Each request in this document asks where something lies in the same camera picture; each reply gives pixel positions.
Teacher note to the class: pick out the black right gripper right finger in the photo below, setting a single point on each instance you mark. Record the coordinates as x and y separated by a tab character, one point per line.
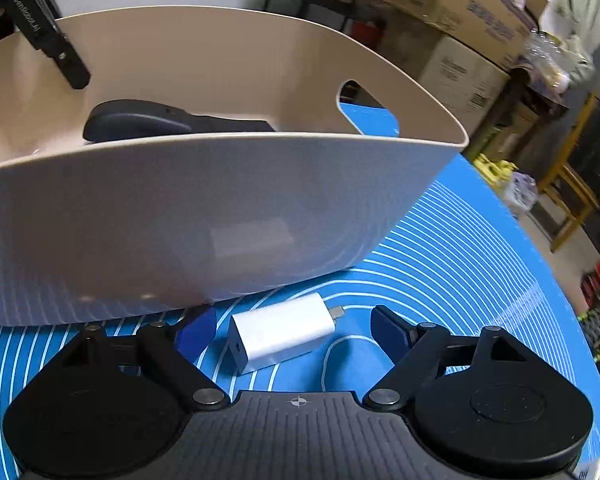
416	352

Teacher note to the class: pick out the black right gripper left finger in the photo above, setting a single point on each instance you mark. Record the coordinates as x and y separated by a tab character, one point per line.
167	356

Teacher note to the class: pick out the white charger adapter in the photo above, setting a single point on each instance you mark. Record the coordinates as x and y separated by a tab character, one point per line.
270	335

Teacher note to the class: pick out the beige plastic storage bin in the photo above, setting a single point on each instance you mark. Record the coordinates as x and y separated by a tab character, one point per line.
91	231

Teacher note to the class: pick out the black remote control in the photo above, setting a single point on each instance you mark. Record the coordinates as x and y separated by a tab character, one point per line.
119	120

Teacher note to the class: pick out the blue silicone mat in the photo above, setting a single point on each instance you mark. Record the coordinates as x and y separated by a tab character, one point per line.
458	258

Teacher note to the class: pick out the white plastic bag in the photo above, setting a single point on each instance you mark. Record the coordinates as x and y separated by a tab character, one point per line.
519	194

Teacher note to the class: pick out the yellow oil jug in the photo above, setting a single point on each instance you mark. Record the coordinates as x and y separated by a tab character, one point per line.
496	174

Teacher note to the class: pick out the wooden chair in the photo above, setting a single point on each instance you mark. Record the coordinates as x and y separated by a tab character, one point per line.
564	186

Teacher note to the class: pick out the tall stacked cardboard box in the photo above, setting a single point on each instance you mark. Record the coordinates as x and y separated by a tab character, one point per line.
461	79

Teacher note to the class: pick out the open top cardboard box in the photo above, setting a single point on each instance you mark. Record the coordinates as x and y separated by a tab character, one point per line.
496	29

